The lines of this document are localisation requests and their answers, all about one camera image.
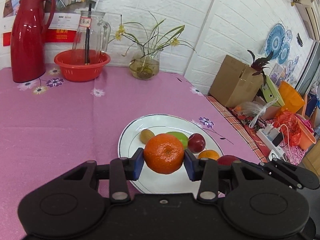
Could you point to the red apple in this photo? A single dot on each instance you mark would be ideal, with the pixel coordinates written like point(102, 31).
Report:
point(227, 159)

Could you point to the red plastic basket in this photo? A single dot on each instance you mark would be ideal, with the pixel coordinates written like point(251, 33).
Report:
point(80, 70)

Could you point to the green box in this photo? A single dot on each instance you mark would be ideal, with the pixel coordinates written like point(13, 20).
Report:
point(273, 92)

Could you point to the pink floral tablecloth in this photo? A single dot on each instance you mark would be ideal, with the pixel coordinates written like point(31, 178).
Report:
point(50, 117)

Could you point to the green jujube fruit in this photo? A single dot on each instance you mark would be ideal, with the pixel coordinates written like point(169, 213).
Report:
point(180, 138)

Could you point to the red plum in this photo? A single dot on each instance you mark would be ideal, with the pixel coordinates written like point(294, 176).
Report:
point(196, 142)

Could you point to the white plate with dark rim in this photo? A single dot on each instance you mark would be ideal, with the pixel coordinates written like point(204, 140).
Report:
point(132, 135)

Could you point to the blue patterned wall decoration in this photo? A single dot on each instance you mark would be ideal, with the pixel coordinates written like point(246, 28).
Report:
point(276, 41)

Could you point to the plaid cloth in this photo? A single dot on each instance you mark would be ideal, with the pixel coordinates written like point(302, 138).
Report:
point(225, 112)

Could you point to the clear plastic bag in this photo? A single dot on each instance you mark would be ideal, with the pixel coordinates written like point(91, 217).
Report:
point(250, 108)

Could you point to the red plastic bag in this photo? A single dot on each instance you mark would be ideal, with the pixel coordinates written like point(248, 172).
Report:
point(288, 125)

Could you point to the purple leaf plant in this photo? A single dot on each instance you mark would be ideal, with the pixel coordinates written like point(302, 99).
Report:
point(260, 65)

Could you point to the orange plastic basket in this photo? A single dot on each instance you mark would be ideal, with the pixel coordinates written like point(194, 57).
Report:
point(306, 135)

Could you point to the white air conditioner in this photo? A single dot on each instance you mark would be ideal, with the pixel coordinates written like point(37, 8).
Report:
point(310, 7)

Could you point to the black stirring stick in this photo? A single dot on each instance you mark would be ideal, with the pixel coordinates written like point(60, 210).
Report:
point(87, 35)

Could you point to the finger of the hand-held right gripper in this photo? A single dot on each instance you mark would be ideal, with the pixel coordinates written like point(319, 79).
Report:
point(292, 176)

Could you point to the smooth orange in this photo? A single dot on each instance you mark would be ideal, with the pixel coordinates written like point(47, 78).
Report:
point(209, 154)

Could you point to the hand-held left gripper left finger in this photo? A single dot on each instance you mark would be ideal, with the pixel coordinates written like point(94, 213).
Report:
point(137, 165)

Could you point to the glass vase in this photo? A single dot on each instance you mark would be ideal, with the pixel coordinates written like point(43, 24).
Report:
point(145, 67)

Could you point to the brown kiwi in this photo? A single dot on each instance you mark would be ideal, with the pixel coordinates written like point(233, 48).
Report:
point(146, 136)

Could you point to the red thermos jug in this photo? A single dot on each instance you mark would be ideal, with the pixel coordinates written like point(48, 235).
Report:
point(27, 37)

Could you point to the cardboard box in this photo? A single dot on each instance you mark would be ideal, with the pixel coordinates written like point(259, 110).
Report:
point(232, 82)

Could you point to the orange plastic bucket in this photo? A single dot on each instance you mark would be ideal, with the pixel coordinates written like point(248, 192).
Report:
point(290, 96)

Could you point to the glass pitcher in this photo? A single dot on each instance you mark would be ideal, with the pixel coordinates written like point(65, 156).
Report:
point(96, 35)

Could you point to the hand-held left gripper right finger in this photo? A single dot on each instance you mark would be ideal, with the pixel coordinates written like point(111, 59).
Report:
point(190, 166)

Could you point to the black power adapter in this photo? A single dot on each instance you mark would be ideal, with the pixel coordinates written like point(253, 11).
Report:
point(278, 139)

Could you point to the white power strip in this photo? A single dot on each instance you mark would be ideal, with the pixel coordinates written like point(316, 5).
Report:
point(265, 136)

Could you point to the green plant with yellow flowers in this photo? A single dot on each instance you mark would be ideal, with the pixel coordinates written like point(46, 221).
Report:
point(152, 37)

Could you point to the dimpled orange mandarin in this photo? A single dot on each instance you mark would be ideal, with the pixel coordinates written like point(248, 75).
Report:
point(163, 153)

